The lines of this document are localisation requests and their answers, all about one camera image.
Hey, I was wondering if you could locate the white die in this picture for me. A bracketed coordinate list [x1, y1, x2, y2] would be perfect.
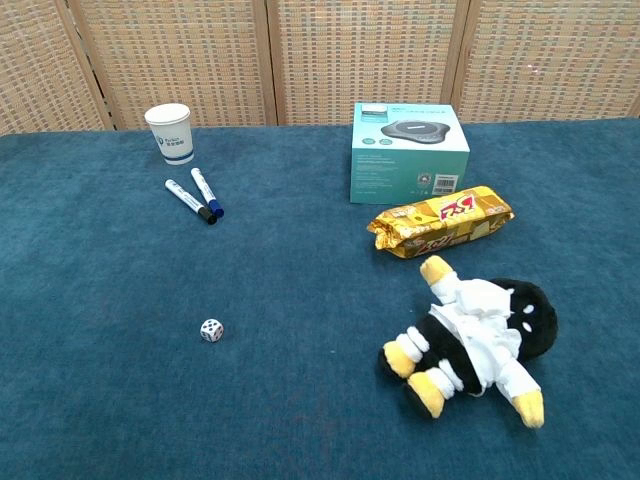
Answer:
[199, 318, 225, 344]

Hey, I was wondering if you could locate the teal speakerphone cardboard box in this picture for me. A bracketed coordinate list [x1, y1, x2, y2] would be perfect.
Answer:
[349, 102, 471, 205]

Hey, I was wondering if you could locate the yellow snack packet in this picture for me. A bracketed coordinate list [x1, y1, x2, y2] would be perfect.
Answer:
[366, 185, 516, 260]

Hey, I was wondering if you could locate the white marker blue cap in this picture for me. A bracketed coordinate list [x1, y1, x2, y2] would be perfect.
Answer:
[190, 167, 226, 219]

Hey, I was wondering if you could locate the white marker black cap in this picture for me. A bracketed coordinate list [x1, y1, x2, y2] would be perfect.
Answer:
[164, 178, 219, 226]

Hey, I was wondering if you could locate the white paper cup blue print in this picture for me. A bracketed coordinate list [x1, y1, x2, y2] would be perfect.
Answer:
[144, 102, 196, 166]

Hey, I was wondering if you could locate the black plush doll white robe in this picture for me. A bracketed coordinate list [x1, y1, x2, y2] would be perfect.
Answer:
[377, 254, 560, 430]

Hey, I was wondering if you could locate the woven folding screen wooden frame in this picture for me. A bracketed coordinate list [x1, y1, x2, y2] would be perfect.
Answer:
[0, 0, 640, 137]

